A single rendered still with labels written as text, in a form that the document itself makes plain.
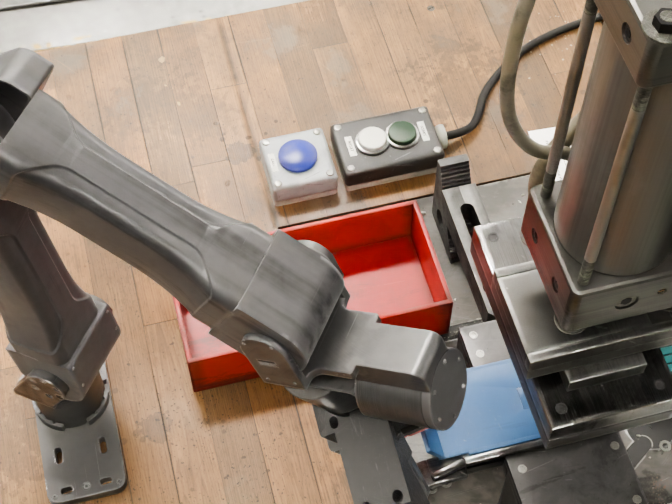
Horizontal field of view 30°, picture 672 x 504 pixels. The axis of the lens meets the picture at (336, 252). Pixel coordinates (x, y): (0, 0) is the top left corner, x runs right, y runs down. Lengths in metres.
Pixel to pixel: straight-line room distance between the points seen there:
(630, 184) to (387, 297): 0.52
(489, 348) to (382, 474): 0.25
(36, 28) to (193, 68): 1.35
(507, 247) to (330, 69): 0.48
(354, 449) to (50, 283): 0.27
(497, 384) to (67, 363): 0.36
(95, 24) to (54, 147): 1.92
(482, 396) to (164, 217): 0.38
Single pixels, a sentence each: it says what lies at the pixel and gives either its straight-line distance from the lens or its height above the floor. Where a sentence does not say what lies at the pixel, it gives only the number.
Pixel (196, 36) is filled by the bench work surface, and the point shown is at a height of 0.90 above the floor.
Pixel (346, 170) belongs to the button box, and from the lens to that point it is 1.28.
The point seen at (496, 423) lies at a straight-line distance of 1.08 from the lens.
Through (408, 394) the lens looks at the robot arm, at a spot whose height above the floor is 1.20.
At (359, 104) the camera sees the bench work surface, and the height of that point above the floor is 0.90.
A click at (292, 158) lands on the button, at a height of 0.94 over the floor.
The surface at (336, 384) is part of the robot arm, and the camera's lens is 0.87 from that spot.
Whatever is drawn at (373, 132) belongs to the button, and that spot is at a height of 0.94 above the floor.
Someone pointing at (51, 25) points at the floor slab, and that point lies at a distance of 2.74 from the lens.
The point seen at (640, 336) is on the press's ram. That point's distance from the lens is 0.91.
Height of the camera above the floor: 1.96
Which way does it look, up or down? 57 degrees down
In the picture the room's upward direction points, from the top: straight up
